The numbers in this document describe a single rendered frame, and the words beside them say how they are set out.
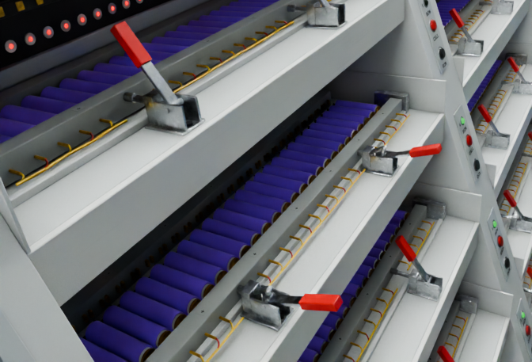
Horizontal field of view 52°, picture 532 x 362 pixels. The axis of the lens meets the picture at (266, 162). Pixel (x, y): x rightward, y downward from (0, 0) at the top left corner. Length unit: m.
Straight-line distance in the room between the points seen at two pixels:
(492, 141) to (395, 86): 0.33
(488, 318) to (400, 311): 0.29
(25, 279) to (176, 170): 0.13
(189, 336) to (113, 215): 0.14
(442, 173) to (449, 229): 0.09
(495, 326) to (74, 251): 0.77
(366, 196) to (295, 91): 0.17
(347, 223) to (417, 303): 0.21
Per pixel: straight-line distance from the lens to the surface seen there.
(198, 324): 0.47
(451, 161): 0.86
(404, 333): 0.72
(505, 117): 1.23
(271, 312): 0.48
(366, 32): 0.67
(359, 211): 0.61
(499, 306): 1.00
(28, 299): 0.33
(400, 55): 0.81
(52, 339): 0.34
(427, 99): 0.82
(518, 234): 1.19
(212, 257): 0.54
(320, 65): 0.57
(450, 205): 0.90
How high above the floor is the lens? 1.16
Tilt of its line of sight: 17 degrees down
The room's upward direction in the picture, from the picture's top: 24 degrees counter-clockwise
